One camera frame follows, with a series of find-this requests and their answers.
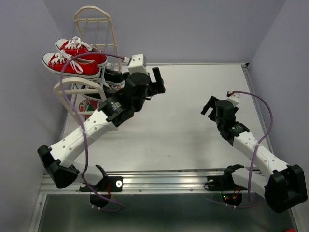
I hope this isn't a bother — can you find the red canvas sneaker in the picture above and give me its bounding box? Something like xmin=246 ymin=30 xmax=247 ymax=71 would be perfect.
xmin=55 ymin=36 xmax=108 ymax=69
xmin=42 ymin=52 xmax=100 ymax=79

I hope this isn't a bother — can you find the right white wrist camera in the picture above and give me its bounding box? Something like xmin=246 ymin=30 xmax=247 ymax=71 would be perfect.
xmin=226 ymin=91 xmax=240 ymax=107

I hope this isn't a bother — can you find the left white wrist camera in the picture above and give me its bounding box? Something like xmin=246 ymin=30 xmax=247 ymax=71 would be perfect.
xmin=123 ymin=54 xmax=148 ymax=75

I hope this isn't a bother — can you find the cream shoe shelf with metal rods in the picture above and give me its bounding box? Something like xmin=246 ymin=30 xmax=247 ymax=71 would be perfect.
xmin=52 ymin=6 xmax=121 ymax=119

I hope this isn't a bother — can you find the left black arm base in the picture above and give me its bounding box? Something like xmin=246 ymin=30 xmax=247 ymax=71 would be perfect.
xmin=79 ymin=176 xmax=123 ymax=210

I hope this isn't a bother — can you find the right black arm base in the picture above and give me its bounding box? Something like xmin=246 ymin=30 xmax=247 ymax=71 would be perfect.
xmin=204 ymin=164 xmax=246 ymax=207

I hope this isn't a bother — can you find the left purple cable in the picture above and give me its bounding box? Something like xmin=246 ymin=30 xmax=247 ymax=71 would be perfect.
xmin=59 ymin=51 xmax=126 ymax=212

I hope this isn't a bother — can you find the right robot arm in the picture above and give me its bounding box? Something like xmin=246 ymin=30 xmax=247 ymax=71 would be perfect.
xmin=201 ymin=91 xmax=308 ymax=213

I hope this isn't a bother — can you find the aluminium mounting rail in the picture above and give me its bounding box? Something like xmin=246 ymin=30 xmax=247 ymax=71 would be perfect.
xmin=38 ymin=172 xmax=295 ymax=194

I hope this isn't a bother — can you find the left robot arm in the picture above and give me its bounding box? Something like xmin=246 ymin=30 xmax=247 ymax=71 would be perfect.
xmin=37 ymin=67 xmax=166 ymax=190

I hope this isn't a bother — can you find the black canvas sneaker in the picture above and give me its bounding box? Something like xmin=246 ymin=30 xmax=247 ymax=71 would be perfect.
xmin=104 ymin=69 xmax=125 ymax=89
xmin=74 ymin=83 xmax=114 ymax=102

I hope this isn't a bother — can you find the pink sandal with green strap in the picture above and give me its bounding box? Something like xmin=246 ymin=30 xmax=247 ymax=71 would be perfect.
xmin=79 ymin=99 xmax=100 ymax=120

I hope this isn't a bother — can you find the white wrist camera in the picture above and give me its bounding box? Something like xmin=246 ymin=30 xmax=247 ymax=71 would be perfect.
xmin=226 ymin=91 xmax=240 ymax=107
xmin=123 ymin=54 xmax=148 ymax=75

